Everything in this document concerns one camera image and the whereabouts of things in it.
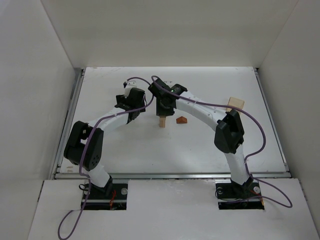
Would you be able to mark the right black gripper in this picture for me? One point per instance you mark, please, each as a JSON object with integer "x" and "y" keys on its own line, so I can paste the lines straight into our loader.
{"x": 164, "y": 110}

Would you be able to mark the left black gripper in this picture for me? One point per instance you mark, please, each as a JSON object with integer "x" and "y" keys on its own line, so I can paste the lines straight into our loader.
{"x": 136, "y": 114}

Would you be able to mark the long light wood block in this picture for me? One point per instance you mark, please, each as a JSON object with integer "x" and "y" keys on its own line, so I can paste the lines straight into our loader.
{"x": 161, "y": 122}

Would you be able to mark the dark orange triangular block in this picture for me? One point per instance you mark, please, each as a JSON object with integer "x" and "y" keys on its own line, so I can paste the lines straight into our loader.
{"x": 181, "y": 120}

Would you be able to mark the wooden box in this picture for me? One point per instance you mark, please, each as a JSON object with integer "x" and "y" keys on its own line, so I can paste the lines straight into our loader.
{"x": 235, "y": 102}

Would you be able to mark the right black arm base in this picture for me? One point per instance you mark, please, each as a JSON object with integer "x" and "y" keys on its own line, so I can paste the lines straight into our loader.
{"x": 232, "y": 196}

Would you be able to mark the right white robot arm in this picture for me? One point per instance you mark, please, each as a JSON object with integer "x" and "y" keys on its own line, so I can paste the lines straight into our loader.
{"x": 227, "y": 127}

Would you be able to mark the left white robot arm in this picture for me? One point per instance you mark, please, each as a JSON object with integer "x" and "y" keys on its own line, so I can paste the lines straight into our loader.
{"x": 85, "y": 143}

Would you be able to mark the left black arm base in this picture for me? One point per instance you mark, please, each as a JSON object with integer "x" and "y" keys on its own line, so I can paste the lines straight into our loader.
{"x": 111, "y": 198}

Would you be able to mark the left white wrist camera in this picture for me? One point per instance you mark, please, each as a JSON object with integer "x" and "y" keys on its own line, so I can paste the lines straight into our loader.
{"x": 128, "y": 85}

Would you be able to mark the left aluminium side rail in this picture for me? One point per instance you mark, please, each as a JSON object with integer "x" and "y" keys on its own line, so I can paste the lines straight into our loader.
{"x": 74, "y": 96}

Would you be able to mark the front aluminium rail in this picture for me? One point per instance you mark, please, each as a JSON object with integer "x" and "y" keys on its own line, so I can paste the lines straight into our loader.
{"x": 156, "y": 176}

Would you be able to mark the aluminium table edge rail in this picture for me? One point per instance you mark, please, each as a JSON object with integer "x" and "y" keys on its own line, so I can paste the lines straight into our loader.
{"x": 275, "y": 133}

